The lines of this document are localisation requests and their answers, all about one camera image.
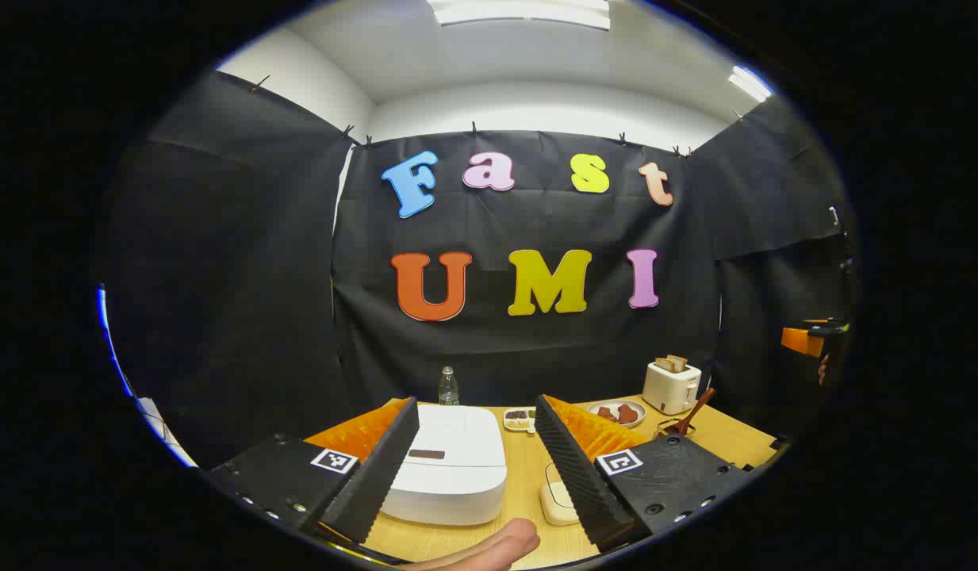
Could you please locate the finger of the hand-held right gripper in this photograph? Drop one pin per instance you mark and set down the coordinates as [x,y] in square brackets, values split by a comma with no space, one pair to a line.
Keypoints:
[802,341]

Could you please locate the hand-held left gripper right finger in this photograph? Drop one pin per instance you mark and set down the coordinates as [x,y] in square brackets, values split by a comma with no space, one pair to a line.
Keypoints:
[580,484]

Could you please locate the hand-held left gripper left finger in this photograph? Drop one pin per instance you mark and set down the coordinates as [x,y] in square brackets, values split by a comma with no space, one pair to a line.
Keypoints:
[377,476]

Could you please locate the clear plastic rice box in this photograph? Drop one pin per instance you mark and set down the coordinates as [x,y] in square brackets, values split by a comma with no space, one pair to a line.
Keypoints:
[554,476]

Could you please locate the white rice cooker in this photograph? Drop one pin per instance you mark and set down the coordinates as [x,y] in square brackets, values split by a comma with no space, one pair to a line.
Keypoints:
[457,468]

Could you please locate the brown wooden spoon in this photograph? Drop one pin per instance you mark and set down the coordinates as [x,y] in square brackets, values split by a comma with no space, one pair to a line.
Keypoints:
[689,416]

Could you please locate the brown meat piece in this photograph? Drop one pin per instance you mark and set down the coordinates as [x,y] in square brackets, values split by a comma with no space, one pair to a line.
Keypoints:
[607,413]
[628,413]

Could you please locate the white round plate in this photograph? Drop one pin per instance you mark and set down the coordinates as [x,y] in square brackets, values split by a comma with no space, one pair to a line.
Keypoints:
[633,420]

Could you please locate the white divided grain dish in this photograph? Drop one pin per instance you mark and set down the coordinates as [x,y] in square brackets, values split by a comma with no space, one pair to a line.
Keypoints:
[519,419]

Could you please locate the clear water bottle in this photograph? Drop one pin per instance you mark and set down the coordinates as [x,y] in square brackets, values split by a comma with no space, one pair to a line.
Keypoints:
[448,388]

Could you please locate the toast slice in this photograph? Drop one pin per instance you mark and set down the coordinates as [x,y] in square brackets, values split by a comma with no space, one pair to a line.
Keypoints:
[679,361]
[665,365]

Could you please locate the white toaster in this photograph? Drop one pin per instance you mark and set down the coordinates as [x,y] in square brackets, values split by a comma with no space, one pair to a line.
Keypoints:
[669,390]

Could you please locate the black backdrop cloth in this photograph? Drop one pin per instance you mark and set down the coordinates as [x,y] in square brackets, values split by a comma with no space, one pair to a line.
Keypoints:
[235,277]

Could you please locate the small ceiling light panel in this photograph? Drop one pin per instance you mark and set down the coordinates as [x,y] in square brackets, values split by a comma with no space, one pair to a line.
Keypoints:
[749,82]

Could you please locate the computer monitor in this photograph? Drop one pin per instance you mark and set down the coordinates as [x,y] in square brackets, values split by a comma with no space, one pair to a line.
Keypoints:
[112,341]

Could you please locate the long ceiling light panel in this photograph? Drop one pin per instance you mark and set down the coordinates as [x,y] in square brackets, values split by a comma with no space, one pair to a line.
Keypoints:
[520,12]

